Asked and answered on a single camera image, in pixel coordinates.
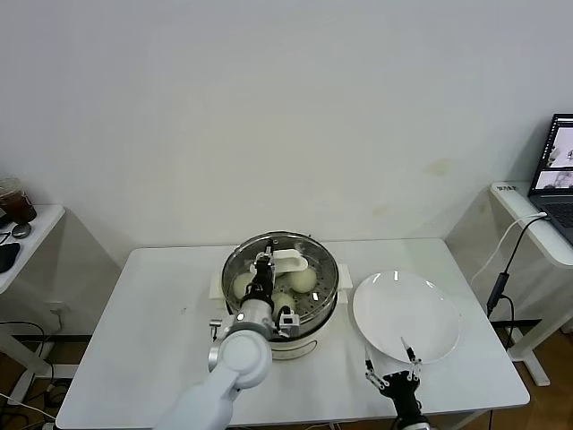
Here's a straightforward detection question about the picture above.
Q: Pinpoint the white steamed baozi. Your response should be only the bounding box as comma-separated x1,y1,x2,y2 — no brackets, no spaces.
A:
290,267,318,295
271,291,296,314
233,273,254,299

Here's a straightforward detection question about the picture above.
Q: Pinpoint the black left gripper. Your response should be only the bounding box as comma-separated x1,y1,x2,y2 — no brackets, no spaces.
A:
244,244,276,306

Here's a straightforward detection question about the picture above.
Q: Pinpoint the stainless steel steamer basket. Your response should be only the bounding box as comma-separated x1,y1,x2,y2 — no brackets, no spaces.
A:
221,231,340,335

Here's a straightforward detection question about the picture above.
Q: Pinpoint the white laptop cable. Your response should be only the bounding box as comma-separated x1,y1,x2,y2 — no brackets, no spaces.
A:
471,213,548,284

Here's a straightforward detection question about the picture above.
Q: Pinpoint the white side desk with cup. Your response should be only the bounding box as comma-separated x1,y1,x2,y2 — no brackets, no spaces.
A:
0,204,67,404

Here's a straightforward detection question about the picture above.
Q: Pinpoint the white electric cooker pot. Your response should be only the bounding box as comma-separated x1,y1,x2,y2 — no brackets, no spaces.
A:
209,263,354,362

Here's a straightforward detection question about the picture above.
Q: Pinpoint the white side desk with label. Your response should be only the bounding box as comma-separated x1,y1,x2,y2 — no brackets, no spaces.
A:
490,182,573,389

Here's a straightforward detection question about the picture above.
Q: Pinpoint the black floor cable loop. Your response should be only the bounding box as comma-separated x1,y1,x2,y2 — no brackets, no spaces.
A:
0,320,48,357

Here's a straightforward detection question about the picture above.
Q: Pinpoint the white floor cable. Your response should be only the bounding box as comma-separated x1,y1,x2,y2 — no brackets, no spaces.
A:
0,393,57,422

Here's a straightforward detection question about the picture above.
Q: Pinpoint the white round plate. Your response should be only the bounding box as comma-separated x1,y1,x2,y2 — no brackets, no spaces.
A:
352,270,461,365

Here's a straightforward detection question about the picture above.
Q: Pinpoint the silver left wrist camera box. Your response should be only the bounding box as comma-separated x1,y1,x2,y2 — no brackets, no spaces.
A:
276,312,301,338

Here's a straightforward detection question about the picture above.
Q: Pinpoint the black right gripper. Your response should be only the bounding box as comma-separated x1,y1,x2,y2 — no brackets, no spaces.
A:
363,335,424,417

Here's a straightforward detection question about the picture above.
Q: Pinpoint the plastic iced coffee cup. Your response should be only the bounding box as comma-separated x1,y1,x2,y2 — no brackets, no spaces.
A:
0,177,38,225

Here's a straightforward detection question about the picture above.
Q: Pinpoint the dark grey open laptop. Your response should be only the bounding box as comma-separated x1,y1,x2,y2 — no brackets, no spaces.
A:
527,113,573,247

